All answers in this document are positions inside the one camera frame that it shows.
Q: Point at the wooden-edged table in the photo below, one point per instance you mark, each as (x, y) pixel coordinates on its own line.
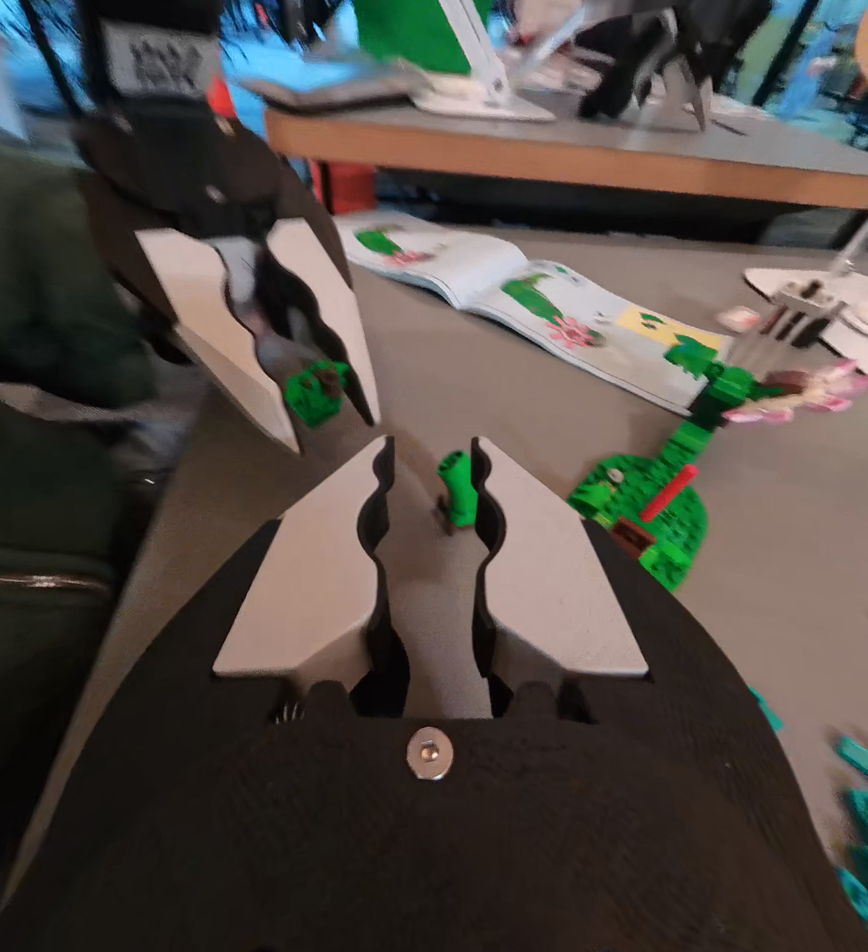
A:
(553, 160)

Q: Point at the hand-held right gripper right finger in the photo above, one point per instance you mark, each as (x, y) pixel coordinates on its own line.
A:
(553, 595)

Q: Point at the grey flat device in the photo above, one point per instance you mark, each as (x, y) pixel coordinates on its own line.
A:
(329, 85)

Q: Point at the green cylinder lego piece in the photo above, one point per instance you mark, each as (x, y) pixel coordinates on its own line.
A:
(457, 491)

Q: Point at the black and white stand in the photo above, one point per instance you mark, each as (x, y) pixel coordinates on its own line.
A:
(642, 59)

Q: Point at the person's left forearm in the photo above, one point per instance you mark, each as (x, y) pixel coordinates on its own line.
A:
(32, 260)

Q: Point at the lego instruction booklet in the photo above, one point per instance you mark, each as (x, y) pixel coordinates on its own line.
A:
(478, 275)

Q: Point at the green lego plate black clip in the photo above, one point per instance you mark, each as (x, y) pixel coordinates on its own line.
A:
(315, 394)

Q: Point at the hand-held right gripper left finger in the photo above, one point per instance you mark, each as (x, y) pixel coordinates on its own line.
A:
(307, 587)

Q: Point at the red box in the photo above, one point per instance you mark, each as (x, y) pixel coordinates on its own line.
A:
(350, 190)

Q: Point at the white round stand base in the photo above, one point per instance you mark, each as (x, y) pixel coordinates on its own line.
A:
(865, 320)

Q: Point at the person's green jacket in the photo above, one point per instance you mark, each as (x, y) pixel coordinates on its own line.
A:
(25, 520)

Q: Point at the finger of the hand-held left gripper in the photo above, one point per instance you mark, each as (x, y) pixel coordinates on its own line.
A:
(196, 312)
(322, 290)

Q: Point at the green lego plant pink flower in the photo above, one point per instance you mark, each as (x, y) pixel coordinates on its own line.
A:
(649, 506)

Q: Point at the pink white lego piece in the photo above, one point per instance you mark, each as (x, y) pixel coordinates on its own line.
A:
(738, 318)

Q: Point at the green panel on white stand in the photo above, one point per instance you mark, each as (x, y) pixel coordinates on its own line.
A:
(411, 37)

